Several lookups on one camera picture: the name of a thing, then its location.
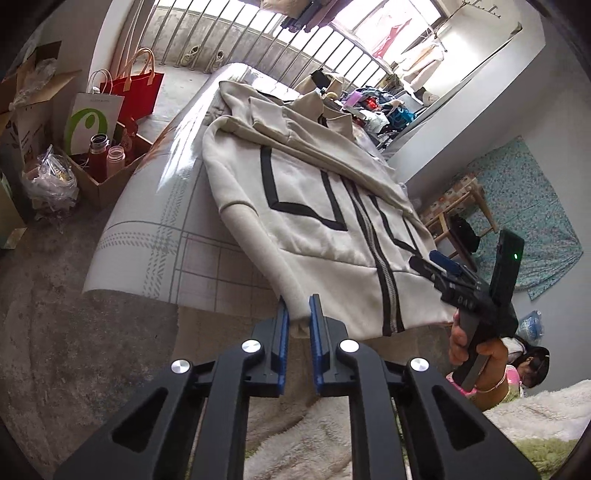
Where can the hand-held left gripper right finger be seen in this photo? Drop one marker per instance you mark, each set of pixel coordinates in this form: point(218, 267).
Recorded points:
point(316, 350)

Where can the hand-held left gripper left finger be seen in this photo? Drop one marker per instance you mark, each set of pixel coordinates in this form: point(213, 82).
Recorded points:
point(282, 350)

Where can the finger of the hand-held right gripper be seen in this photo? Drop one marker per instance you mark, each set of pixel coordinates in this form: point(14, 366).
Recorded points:
point(443, 259)
point(427, 270)

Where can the beige zip jacket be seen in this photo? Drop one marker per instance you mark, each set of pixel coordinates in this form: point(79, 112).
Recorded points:
point(300, 221)

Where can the person's right forearm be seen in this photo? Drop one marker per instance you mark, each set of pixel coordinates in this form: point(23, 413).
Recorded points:
point(491, 399)

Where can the person's right hand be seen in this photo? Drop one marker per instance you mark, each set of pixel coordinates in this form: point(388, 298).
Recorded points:
point(496, 360)

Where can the black bag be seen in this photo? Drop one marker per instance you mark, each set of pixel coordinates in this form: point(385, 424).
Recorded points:
point(464, 233)

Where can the pale blue plastic bag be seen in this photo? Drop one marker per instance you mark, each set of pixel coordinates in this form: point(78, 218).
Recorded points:
point(531, 325)

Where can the wooden chair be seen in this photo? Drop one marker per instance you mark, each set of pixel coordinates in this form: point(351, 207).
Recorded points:
point(461, 191)

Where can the blue floral sheet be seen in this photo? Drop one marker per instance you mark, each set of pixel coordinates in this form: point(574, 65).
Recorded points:
point(531, 198)

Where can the white fleece blanket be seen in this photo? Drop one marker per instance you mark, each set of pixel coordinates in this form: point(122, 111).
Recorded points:
point(545, 406)

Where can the pile of colourful clutter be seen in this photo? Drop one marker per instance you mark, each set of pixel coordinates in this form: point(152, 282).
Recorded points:
point(392, 115)

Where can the green fleece blanket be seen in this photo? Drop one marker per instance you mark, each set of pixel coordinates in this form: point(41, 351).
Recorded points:
point(551, 452)

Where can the table with patterned cloth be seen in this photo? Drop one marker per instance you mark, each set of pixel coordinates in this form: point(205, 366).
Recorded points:
point(152, 230)

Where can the pink cup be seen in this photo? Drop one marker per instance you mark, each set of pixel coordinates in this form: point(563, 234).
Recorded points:
point(355, 99)

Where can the pale hanging garment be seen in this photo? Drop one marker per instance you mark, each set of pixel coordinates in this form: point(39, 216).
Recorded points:
point(425, 60)

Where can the brown cardboard box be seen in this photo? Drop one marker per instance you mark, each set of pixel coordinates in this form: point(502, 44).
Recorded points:
point(304, 83)

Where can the pink hanging garment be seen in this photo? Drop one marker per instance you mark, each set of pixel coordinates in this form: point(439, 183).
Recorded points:
point(392, 37)

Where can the open cardboard box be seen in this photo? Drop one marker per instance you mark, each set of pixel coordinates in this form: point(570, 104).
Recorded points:
point(106, 191)

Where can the balcony railing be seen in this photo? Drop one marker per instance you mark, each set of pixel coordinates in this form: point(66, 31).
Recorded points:
point(295, 55)

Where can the pink bottle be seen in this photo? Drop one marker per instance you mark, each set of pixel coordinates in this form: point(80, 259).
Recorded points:
point(115, 161)

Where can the red patterned packet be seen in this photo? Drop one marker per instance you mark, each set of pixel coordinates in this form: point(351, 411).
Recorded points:
point(127, 138)

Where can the red bottle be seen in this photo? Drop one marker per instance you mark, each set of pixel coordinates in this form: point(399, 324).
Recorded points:
point(98, 157)

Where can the clear plastic bag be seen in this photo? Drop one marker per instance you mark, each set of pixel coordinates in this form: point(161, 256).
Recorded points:
point(51, 180)

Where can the red paper bag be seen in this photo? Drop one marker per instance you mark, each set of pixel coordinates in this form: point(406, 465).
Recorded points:
point(138, 97)

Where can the beige shoe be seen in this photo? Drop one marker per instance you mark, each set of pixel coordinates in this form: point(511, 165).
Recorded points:
point(190, 57)
point(216, 60)

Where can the white green paper bag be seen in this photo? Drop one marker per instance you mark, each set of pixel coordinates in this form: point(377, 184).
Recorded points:
point(87, 124)

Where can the pale green box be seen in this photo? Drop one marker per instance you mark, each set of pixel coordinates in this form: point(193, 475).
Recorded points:
point(9, 217)

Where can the large cardboard box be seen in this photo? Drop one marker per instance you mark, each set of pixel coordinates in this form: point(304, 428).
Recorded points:
point(27, 129)

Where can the clear plastic wrap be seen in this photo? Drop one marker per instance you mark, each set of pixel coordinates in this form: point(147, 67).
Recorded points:
point(34, 83)

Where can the wall coat hooks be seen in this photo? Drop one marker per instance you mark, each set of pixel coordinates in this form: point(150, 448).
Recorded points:
point(482, 8)

